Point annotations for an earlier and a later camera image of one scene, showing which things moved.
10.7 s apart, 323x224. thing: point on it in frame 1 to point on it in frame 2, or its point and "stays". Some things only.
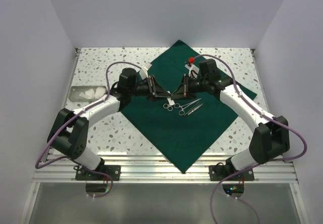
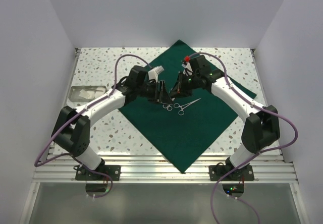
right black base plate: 218,172 stays
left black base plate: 114,170 stays
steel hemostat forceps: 182,112 stays
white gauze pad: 100,91 to 87,94
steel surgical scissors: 167,106 stays
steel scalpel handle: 193,111 to 95,90
